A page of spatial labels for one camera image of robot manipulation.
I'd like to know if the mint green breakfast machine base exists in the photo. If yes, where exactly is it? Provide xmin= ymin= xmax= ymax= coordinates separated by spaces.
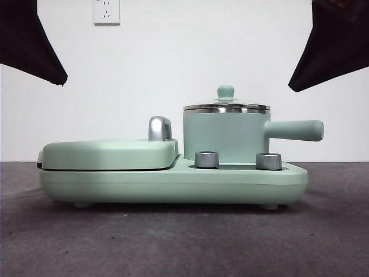
xmin=39 ymin=154 xmax=309 ymax=210

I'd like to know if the mint green steamer pot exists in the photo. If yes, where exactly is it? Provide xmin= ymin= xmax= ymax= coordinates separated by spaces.
xmin=183 ymin=105 xmax=324 ymax=162

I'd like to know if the white wall socket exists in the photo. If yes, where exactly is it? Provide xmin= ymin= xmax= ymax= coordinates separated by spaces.
xmin=93 ymin=0 xmax=121 ymax=26

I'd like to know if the glass lid with green knob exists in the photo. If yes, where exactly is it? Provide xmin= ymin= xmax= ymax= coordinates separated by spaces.
xmin=183 ymin=85 xmax=271 ymax=110

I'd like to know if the silver control knob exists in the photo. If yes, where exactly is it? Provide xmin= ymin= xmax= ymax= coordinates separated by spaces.
xmin=255 ymin=152 xmax=283 ymax=170
xmin=194 ymin=150 xmax=220 ymax=169

